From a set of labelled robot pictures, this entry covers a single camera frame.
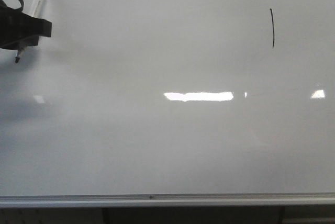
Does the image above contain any aluminium whiteboard bottom frame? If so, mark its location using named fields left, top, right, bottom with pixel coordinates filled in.
left=1, top=193, right=334, bottom=208

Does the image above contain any white whiteboard marker black tip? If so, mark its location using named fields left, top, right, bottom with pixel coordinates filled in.
left=15, top=0, right=44, bottom=63

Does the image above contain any black drawn marker stroke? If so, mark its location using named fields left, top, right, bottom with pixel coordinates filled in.
left=269, top=8, right=275, bottom=49

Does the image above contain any white glossy whiteboard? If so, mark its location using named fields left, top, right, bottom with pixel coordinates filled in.
left=1, top=0, right=334, bottom=196

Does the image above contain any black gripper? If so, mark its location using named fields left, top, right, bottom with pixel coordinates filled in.
left=1, top=0, right=52, bottom=50

